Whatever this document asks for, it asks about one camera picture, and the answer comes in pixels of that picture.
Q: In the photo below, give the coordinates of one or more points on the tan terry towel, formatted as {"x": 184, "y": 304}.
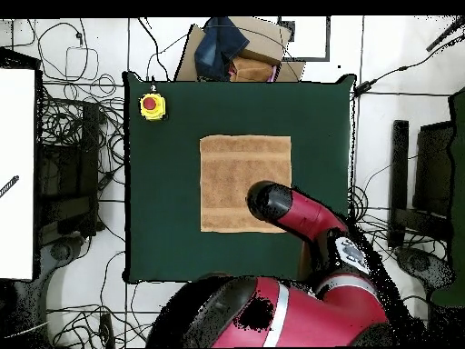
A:
{"x": 225, "y": 181}

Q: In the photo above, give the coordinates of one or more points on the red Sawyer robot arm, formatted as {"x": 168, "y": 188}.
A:
{"x": 308, "y": 316}

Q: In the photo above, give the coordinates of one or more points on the dark green table cloth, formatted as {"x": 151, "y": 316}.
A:
{"x": 163, "y": 218}
{"x": 458, "y": 181}

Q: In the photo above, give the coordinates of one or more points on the yellow emergency stop button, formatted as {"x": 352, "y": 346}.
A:
{"x": 152, "y": 106}

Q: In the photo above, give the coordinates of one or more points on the orange folded cloth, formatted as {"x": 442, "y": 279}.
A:
{"x": 252, "y": 69}

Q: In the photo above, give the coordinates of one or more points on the blue denim jeans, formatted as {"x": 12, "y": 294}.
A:
{"x": 218, "y": 47}

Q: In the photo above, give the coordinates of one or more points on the black floor stand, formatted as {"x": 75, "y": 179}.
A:
{"x": 399, "y": 163}
{"x": 89, "y": 145}

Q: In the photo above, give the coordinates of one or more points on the brown cardboard box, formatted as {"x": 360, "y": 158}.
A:
{"x": 265, "y": 40}

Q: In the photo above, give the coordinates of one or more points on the gray floor leg black knob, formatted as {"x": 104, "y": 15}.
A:
{"x": 60, "y": 251}
{"x": 425, "y": 265}

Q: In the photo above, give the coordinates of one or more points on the black power strip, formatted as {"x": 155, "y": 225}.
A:
{"x": 107, "y": 331}

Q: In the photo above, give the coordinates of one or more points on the white rectangular panel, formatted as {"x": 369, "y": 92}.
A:
{"x": 16, "y": 174}

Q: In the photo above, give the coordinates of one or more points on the black striped rod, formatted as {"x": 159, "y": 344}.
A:
{"x": 9, "y": 185}

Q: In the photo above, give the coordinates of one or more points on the black pole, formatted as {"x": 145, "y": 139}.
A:
{"x": 445, "y": 34}

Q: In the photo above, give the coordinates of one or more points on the black rectangular frame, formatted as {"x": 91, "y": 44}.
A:
{"x": 308, "y": 59}

